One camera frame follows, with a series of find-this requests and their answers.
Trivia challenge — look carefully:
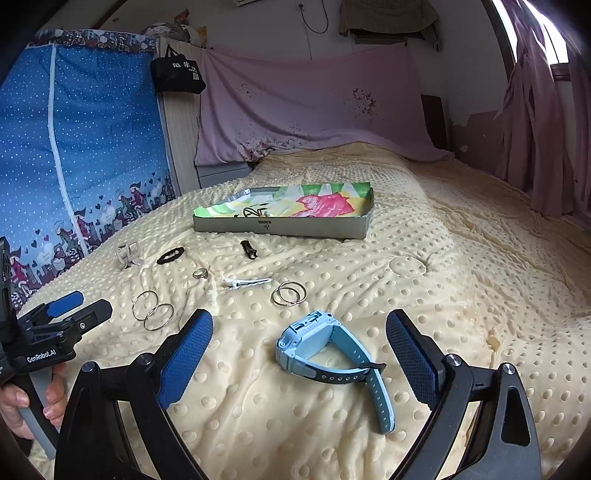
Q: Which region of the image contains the colourful painted paper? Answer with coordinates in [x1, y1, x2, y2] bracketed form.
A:
[195, 183, 372, 222]

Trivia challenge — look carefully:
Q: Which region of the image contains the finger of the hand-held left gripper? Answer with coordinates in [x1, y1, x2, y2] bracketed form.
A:
[18, 292, 85, 324]
[28, 299, 113, 343]

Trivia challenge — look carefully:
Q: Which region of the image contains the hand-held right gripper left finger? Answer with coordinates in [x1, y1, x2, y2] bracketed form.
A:
[54, 309, 215, 480]

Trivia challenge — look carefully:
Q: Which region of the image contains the pink curtain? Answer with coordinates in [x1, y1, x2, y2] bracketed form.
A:
[493, 0, 591, 217]

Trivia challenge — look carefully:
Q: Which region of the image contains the beige hanging cloth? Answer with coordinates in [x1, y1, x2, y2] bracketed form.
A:
[338, 0, 442, 49]

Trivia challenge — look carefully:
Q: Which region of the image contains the yellow dotted blanket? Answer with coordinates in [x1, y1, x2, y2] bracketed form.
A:
[18, 141, 591, 480]

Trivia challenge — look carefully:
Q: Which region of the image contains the blue dotted fabric wardrobe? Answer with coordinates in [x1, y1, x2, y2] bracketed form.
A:
[0, 28, 179, 315]

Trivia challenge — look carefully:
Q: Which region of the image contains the light blue smart watch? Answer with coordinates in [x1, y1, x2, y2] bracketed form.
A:
[276, 311, 397, 435]

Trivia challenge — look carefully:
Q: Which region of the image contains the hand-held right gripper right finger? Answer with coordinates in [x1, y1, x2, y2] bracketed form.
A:
[385, 309, 542, 480]

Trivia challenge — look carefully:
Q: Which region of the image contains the light wooden cabinet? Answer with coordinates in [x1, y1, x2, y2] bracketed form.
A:
[154, 37, 256, 195]

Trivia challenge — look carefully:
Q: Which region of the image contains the person's left hand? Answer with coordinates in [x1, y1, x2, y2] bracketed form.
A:
[0, 364, 68, 439]

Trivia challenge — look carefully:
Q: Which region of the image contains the black wall cable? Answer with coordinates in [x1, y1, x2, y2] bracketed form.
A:
[298, 4, 330, 34]

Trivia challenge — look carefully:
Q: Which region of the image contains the pink flowered sheet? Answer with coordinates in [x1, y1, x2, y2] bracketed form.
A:
[194, 45, 456, 168]

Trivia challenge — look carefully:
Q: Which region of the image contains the black tote bag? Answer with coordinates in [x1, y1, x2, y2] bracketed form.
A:
[151, 45, 207, 96]

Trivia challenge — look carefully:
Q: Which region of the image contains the bundle of patterned cloth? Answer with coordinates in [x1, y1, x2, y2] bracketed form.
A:
[139, 11, 209, 49]

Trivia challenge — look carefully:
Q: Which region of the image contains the white hair clip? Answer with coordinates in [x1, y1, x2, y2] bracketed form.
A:
[223, 277, 273, 291]

